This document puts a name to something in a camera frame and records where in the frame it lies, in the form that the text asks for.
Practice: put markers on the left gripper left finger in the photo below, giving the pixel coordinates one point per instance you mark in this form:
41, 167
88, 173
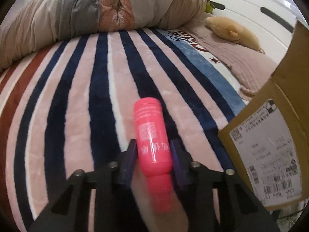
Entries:
114, 202

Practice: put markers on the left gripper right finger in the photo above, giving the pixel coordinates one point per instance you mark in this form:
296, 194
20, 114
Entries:
216, 201

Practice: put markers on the pink plastic bottle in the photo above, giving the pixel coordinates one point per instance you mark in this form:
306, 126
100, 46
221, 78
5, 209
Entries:
154, 155

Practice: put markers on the brown cardboard box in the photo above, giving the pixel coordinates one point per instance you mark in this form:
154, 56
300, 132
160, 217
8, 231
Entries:
267, 141

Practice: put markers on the striped plush blanket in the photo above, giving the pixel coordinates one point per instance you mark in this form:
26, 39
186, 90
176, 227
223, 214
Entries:
70, 106

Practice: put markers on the pink ribbed pillow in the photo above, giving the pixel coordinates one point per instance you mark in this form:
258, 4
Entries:
251, 68

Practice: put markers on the tan plush toy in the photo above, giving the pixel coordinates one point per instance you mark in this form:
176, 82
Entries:
234, 32

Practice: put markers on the white bed headboard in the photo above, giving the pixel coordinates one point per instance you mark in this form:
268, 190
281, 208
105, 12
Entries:
272, 21

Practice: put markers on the green plush toy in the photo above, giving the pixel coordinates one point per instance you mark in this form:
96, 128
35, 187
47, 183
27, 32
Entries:
209, 8

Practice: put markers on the rolled striped comforter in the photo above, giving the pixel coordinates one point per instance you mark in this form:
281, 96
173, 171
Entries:
44, 22

